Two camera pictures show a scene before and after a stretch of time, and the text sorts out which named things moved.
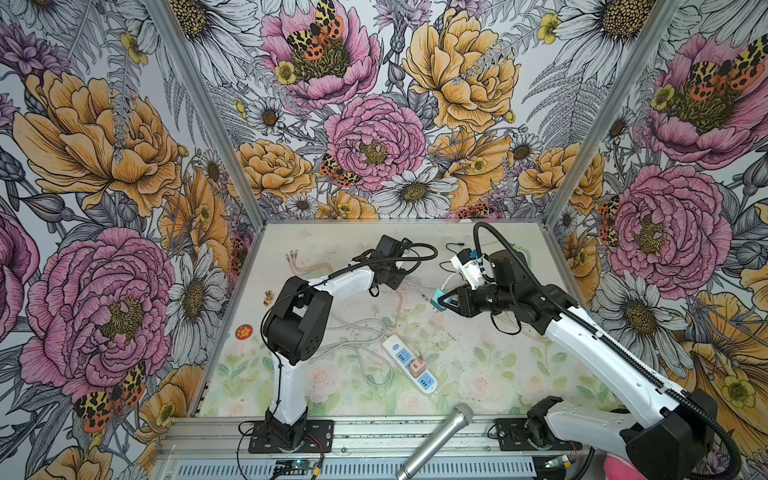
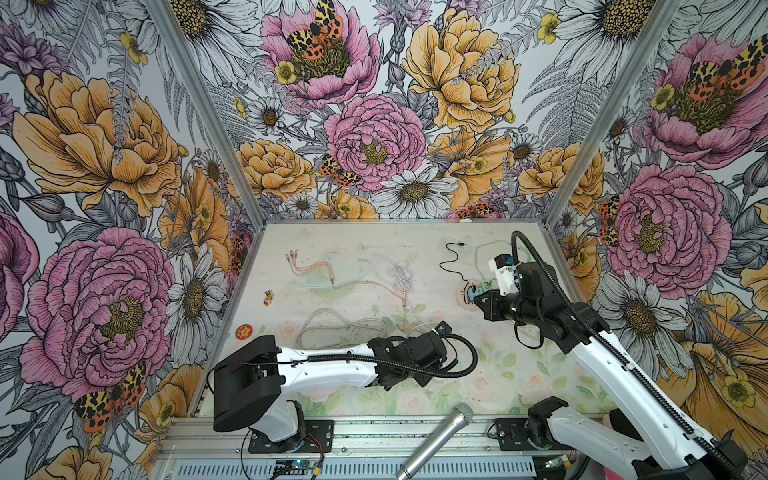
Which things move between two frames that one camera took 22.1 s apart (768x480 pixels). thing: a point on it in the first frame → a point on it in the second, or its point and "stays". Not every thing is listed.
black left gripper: [394, 282] → [421, 378]
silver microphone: [427, 453] stays
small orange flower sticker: [269, 297] stays
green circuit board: [294, 463] stays
